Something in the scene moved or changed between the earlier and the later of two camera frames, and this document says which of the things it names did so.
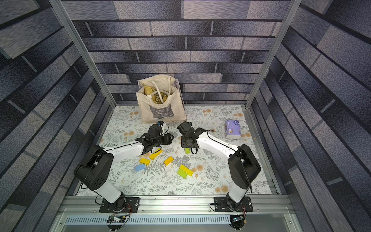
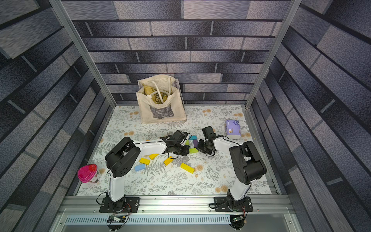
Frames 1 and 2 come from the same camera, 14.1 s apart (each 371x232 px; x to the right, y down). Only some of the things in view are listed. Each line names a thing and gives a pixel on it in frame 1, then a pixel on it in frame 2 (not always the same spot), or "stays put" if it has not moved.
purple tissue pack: [233, 129] stays put
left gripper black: [168, 139] → [186, 152]
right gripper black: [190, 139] → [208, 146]
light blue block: [139, 167] stays put
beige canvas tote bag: [160, 98] stays put
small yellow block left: [145, 161] stays put
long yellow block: [153, 155] stays put
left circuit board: [112, 218] stays put
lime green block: [182, 173] → [193, 150]
